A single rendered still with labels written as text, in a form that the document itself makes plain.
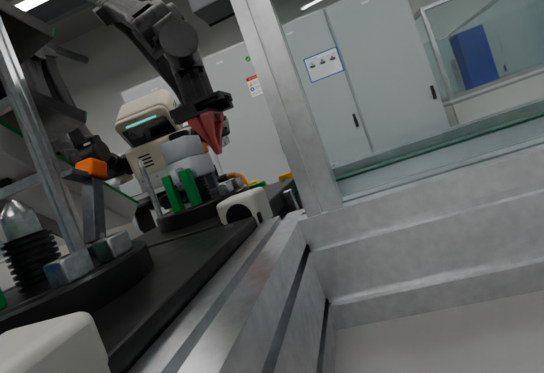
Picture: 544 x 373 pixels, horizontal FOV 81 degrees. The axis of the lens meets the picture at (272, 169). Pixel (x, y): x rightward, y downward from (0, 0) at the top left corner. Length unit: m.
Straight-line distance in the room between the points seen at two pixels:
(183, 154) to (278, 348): 0.33
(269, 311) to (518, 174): 0.20
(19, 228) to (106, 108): 9.37
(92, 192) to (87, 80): 9.70
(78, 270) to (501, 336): 0.27
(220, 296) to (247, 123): 3.34
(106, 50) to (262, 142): 6.98
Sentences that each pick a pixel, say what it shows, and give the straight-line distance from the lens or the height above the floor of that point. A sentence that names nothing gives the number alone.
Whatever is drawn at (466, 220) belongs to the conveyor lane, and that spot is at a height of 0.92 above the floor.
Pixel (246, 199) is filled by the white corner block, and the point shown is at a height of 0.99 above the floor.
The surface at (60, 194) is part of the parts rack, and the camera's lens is 0.57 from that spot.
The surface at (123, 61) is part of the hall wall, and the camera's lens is 9.52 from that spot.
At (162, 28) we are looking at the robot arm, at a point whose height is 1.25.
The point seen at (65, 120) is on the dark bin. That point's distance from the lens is 0.68.
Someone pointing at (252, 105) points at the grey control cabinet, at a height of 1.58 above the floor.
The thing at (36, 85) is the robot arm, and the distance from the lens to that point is 1.26.
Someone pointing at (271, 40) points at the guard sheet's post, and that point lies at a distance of 0.28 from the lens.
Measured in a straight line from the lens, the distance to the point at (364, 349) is 0.28.
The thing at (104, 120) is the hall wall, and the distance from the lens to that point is 9.64.
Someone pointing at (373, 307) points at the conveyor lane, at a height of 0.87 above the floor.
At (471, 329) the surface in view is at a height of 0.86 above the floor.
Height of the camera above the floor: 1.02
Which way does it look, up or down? 3 degrees down
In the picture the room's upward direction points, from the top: 20 degrees counter-clockwise
